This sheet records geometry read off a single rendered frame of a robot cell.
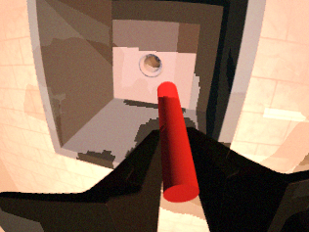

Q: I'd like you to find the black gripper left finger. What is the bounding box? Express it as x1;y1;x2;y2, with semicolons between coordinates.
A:
0;130;162;232

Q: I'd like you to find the red peg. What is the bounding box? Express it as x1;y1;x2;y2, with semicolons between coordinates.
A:
157;81;199;203

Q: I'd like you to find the pink square plate with hole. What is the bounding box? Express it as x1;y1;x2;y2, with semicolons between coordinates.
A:
111;20;199;109

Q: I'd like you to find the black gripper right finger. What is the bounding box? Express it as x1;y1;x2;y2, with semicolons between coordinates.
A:
186;127;309;232

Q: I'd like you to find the grey open box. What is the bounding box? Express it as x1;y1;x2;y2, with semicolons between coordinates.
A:
26;0;268;170

